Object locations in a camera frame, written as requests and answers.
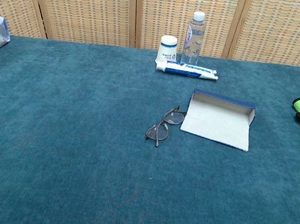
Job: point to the black eyeglasses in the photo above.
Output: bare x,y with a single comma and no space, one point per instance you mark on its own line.
173,117

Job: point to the blue cardboard glasses case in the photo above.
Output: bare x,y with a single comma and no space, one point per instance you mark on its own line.
217,123

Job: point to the white blue toothpaste tube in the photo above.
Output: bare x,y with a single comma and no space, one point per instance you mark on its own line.
185,72

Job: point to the white paper cup blue band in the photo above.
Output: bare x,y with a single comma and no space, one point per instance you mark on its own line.
167,50

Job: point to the teal table cloth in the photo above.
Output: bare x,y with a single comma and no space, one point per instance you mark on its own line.
80,136

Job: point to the clear plastic water bottle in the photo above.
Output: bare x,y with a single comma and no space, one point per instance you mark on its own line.
194,40

